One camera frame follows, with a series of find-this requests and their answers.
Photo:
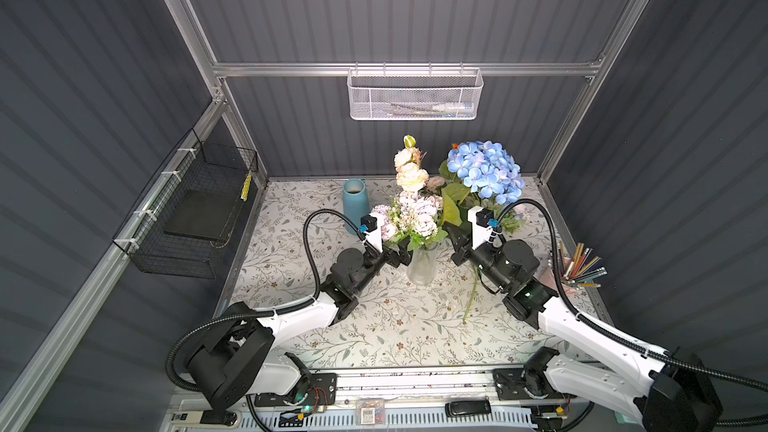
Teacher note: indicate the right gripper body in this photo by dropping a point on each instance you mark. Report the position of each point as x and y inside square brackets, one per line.
[464, 254]

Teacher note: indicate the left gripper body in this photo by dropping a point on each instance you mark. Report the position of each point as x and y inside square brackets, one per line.
[393, 260]

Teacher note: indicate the clear glass vase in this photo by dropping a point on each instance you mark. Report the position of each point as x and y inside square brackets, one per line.
[423, 266]

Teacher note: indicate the lilac white flower bunch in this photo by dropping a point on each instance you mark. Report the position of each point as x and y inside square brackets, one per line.
[412, 217]

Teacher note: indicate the teal ceramic vase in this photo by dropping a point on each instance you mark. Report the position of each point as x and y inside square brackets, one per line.
[355, 202]

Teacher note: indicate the blue hydrangea flower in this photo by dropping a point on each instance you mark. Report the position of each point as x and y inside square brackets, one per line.
[481, 174]

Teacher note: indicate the peach peony stem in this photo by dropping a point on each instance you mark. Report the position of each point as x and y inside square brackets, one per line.
[410, 175]

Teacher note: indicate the orange gerbera flower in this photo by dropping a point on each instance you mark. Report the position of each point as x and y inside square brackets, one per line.
[471, 298]

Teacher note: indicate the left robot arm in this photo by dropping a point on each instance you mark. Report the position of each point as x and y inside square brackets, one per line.
[237, 354]

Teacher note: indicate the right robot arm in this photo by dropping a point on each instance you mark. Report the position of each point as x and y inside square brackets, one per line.
[625, 375]

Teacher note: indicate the pink pencil cup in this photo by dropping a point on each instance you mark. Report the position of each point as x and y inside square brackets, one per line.
[547, 278]

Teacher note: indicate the coloured pencils bunch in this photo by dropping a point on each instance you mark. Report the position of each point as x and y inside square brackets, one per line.
[582, 269]

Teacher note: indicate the white tube in basket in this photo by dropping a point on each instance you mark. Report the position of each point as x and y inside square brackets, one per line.
[457, 109]

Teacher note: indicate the yellow marker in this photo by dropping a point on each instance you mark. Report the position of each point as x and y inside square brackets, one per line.
[246, 187]

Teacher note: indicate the black remote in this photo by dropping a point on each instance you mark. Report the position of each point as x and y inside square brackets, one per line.
[467, 407]

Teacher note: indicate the black pad in basket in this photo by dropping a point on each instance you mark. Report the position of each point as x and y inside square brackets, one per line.
[200, 215]

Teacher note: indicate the white power strip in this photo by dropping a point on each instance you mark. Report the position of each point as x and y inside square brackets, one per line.
[206, 419]

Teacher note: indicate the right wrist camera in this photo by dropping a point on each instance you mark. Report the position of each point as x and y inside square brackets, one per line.
[485, 228]

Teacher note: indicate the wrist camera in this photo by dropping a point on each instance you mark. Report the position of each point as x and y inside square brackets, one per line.
[370, 227]
[485, 228]

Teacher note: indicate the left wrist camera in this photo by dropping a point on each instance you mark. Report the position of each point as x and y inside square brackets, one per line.
[370, 227]

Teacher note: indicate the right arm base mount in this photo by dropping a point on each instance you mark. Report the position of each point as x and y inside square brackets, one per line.
[516, 383]

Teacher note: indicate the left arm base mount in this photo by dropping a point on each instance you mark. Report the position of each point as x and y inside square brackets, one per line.
[315, 389]

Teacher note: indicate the white wire basket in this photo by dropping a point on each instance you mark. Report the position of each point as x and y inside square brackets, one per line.
[408, 93]

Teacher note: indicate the black wire basket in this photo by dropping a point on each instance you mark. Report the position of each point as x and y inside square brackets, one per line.
[197, 164]

